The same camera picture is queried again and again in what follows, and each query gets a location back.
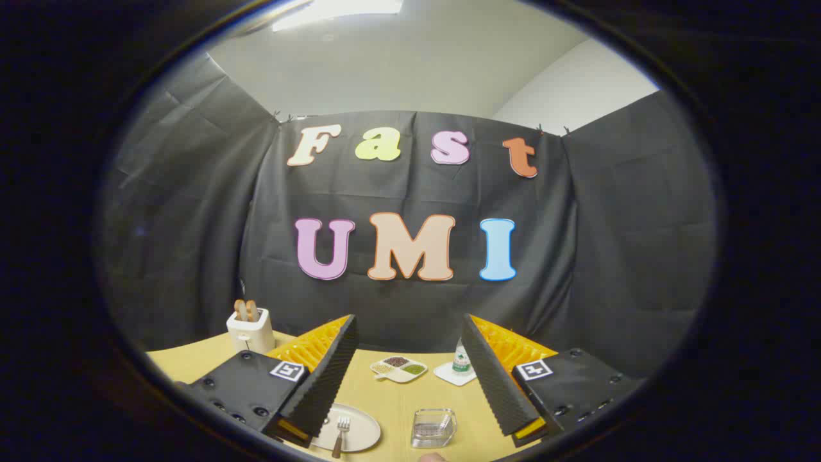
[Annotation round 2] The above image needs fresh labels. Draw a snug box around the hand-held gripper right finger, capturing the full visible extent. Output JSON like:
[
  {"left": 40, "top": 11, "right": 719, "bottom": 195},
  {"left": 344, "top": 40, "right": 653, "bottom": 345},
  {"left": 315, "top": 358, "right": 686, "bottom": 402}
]
[{"left": 460, "top": 314, "right": 646, "bottom": 449}]

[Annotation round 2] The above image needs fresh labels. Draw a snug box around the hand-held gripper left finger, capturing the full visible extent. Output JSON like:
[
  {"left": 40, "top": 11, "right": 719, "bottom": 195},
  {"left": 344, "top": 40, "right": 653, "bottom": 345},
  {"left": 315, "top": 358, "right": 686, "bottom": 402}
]
[{"left": 174, "top": 314, "right": 359, "bottom": 449}]

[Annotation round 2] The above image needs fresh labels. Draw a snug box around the wooden handled metal fork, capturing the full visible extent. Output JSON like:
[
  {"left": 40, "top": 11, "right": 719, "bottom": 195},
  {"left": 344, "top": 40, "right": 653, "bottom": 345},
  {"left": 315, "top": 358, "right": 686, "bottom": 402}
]
[{"left": 332, "top": 416, "right": 351, "bottom": 459}]

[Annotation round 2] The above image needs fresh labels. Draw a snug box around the green label water bottle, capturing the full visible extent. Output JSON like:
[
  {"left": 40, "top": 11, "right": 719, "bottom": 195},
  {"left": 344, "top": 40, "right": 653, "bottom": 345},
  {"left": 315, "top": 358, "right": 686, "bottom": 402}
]
[{"left": 452, "top": 339, "right": 474, "bottom": 375}]

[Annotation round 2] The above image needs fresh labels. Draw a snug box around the white square coaster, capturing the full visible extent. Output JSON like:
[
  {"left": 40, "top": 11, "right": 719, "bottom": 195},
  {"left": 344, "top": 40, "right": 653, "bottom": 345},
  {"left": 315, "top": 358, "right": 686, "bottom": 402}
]
[{"left": 433, "top": 361, "right": 477, "bottom": 387}]

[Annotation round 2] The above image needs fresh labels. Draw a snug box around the large white plate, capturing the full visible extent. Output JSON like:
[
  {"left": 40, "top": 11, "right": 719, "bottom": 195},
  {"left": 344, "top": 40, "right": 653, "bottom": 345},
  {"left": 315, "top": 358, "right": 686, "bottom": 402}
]
[{"left": 310, "top": 403, "right": 382, "bottom": 453}]

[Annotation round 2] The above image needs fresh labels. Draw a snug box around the white divided bean dish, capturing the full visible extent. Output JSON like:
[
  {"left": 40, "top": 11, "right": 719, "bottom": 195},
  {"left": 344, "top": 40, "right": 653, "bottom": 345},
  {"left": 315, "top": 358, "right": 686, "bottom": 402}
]
[{"left": 370, "top": 356, "right": 428, "bottom": 384}]

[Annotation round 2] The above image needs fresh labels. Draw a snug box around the white toaster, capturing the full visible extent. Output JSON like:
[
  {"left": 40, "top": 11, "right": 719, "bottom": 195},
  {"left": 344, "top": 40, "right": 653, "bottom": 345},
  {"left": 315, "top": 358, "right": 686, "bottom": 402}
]
[{"left": 226, "top": 308, "right": 276, "bottom": 355}]

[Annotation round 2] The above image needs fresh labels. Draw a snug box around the metal wire rack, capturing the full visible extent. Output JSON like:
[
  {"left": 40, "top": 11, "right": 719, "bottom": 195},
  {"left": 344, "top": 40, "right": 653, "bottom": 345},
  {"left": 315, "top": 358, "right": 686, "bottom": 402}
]
[{"left": 410, "top": 408, "right": 458, "bottom": 449}]

